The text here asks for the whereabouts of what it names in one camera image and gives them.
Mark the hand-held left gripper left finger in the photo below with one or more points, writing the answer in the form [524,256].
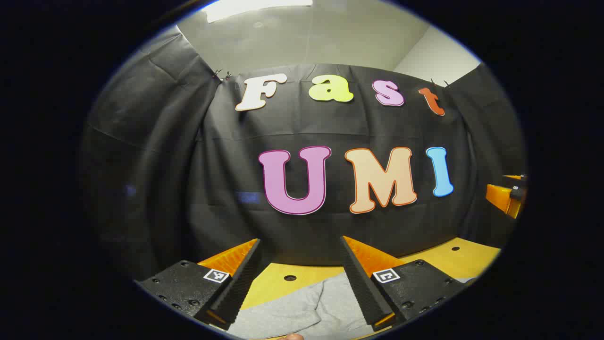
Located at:
[240,288]

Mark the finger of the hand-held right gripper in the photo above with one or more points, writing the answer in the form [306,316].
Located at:
[500,199]
[514,177]

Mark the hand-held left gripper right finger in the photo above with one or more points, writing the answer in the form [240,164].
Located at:
[363,293]

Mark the grey zip-neck sweatshirt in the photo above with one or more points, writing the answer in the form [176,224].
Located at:
[302,311]

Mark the black backdrop cloth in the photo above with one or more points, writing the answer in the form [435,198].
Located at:
[188,165]

